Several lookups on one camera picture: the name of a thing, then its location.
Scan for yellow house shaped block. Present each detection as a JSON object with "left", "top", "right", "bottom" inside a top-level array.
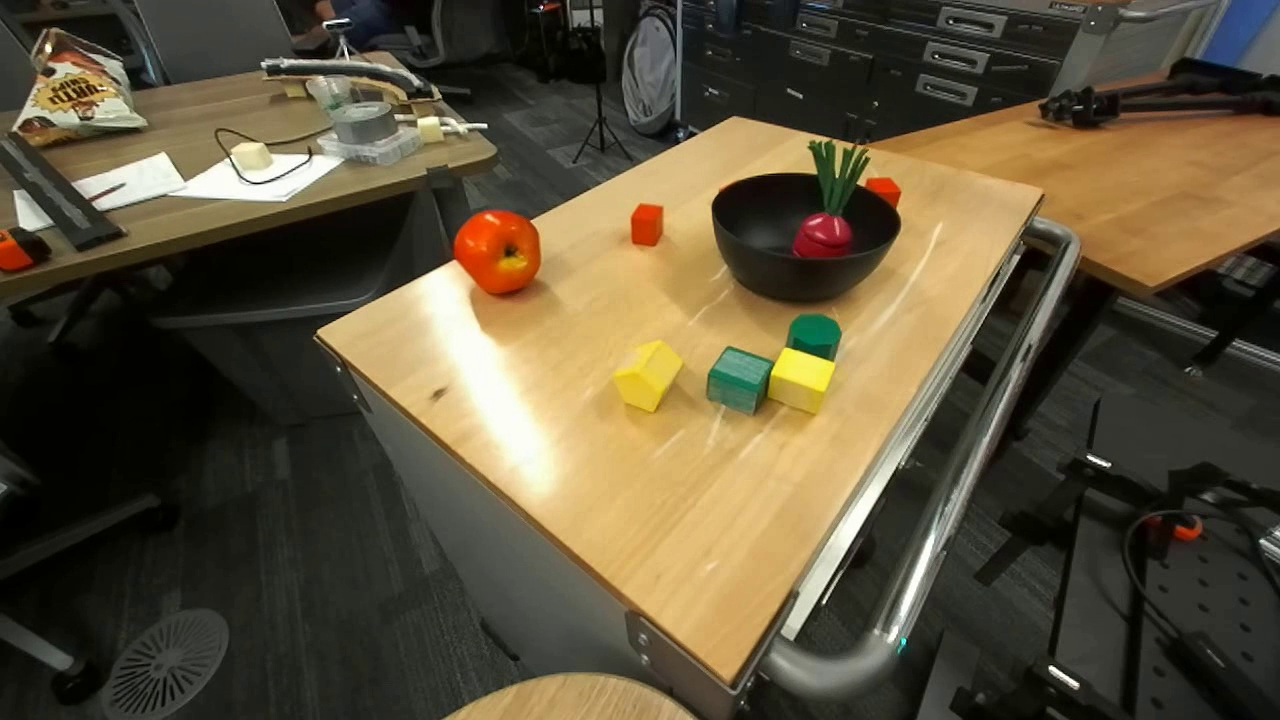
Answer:
[{"left": 606, "top": 338, "right": 687, "bottom": 417}]

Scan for teal green block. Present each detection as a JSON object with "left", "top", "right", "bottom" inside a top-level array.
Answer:
[{"left": 704, "top": 345, "right": 774, "bottom": 417}]

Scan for small orange cube block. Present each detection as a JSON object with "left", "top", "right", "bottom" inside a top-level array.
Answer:
[{"left": 627, "top": 199, "right": 668, "bottom": 254}]

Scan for yellow cube block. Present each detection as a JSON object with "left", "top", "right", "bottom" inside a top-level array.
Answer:
[{"left": 769, "top": 345, "right": 841, "bottom": 417}]

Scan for red toy beetroot green leaves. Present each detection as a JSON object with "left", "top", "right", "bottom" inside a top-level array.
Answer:
[{"left": 788, "top": 138, "right": 874, "bottom": 265}]

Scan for black bowl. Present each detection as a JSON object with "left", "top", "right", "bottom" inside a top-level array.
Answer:
[{"left": 706, "top": 168, "right": 904, "bottom": 310}]

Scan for red orange toy apple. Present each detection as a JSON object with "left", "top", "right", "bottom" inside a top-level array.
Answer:
[{"left": 446, "top": 205, "right": 548, "bottom": 299}]

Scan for green octagonal cylinder block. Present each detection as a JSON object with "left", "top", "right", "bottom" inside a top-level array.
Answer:
[{"left": 785, "top": 310, "right": 847, "bottom": 363}]

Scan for black tripod stand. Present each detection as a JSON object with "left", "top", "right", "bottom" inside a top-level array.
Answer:
[{"left": 568, "top": 0, "right": 646, "bottom": 174}]

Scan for grey metal tool cart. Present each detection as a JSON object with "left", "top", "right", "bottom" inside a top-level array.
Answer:
[{"left": 317, "top": 196, "right": 1072, "bottom": 720}]

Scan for round fan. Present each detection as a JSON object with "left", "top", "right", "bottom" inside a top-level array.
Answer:
[{"left": 616, "top": 0, "right": 687, "bottom": 138}]

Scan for white plastic desk object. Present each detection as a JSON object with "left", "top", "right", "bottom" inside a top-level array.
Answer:
[{"left": 407, "top": 108, "right": 492, "bottom": 145}]

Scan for round wooden stool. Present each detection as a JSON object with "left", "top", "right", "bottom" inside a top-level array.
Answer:
[{"left": 439, "top": 670, "right": 698, "bottom": 720}]

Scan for black drawer tool cabinet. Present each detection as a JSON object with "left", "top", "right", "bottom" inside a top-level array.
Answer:
[{"left": 678, "top": 0, "right": 1116, "bottom": 148}]

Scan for wooden office desk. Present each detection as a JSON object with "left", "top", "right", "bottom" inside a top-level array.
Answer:
[{"left": 0, "top": 63, "right": 498, "bottom": 312}]

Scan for white paper sheet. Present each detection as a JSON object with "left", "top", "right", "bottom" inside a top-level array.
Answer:
[
  {"left": 6, "top": 148, "right": 188, "bottom": 237},
  {"left": 167, "top": 148, "right": 348, "bottom": 207}
]

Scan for curved black white headband device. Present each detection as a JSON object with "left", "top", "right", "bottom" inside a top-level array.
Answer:
[{"left": 254, "top": 52, "right": 446, "bottom": 108}]

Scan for small white round charger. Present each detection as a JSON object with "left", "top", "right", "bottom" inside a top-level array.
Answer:
[{"left": 224, "top": 138, "right": 281, "bottom": 177}]

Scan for black folded tripod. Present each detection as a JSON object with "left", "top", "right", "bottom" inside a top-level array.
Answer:
[{"left": 1037, "top": 57, "right": 1280, "bottom": 131}]

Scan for office chair base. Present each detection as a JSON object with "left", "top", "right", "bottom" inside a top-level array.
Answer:
[{"left": 0, "top": 437, "right": 184, "bottom": 713}]

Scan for grey office chair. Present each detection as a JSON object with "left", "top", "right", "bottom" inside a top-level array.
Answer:
[{"left": 125, "top": 0, "right": 297, "bottom": 88}]

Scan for wooden side table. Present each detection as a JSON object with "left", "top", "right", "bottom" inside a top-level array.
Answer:
[{"left": 872, "top": 73, "right": 1280, "bottom": 299}]

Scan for round grey floor disc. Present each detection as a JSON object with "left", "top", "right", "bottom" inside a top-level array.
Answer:
[{"left": 97, "top": 603, "right": 232, "bottom": 720}]

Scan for orange black bar clamp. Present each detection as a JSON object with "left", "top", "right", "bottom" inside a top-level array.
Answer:
[{"left": 1122, "top": 509, "right": 1213, "bottom": 564}]

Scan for grey plastic bin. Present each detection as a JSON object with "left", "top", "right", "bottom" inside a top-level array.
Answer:
[{"left": 1050, "top": 0, "right": 1225, "bottom": 95}]

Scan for snack bag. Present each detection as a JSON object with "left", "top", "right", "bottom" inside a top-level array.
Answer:
[{"left": 6, "top": 28, "right": 150, "bottom": 148}]

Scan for small orange desk object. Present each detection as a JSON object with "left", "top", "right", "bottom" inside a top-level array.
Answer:
[{"left": 0, "top": 230, "right": 54, "bottom": 279}]

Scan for chrome cart handle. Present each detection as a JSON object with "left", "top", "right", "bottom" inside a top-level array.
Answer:
[{"left": 759, "top": 217, "right": 1088, "bottom": 709}]

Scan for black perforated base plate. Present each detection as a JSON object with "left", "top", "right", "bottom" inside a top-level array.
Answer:
[{"left": 917, "top": 505, "right": 1280, "bottom": 720}]

